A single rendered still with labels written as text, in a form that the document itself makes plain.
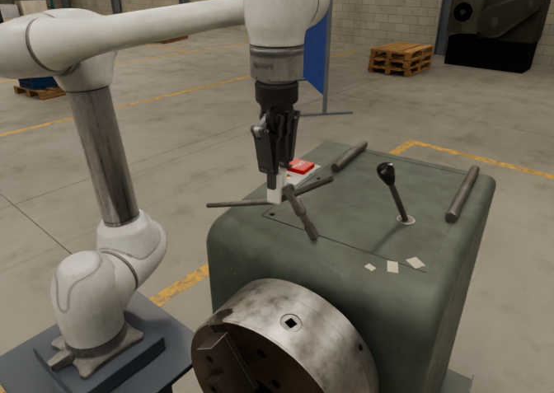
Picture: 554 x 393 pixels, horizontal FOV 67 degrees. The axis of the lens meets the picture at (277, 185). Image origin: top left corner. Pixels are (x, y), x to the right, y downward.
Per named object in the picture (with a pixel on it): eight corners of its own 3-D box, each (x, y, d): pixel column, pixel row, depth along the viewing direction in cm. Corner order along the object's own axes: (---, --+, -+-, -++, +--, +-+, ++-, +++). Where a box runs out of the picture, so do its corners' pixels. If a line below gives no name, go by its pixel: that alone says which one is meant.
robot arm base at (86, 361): (35, 354, 111) (30, 339, 109) (110, 308, 127) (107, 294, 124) (68, 393, 101) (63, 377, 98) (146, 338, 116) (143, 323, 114)
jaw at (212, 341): (252, 372, 72) (219, 315, 71) (271, 372, 69) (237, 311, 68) (209, 423, 64) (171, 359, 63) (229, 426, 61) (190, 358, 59)
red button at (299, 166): (295, 164, 113) (295, 157, 112) (314, 170, 110) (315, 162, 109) (283, 172, 108) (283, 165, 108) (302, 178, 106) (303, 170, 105)
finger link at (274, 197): (282, 171, 77) (279, 173, 77) (281, 204, 80) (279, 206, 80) (269, 167, 79) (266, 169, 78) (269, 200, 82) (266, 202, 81)
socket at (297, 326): (273, 332, 65) (275, 320, 63) (288, 322, 67) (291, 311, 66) (287, 347, 63) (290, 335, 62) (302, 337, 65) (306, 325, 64)
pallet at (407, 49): (392, 62, 901) (395, 41, 882) (431, 67, 854) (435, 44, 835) (365, 72, 814) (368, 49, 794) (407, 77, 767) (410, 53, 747)
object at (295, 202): (321, 233, 80) (293, 180, 79) (316, 239, 78) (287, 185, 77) (313, 236, 81) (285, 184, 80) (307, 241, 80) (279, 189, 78)
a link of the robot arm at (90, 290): (48, 342, 108) (24, 274, 98) (95, 296, 123) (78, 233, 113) (100, 357, 104) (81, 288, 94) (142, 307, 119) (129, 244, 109)
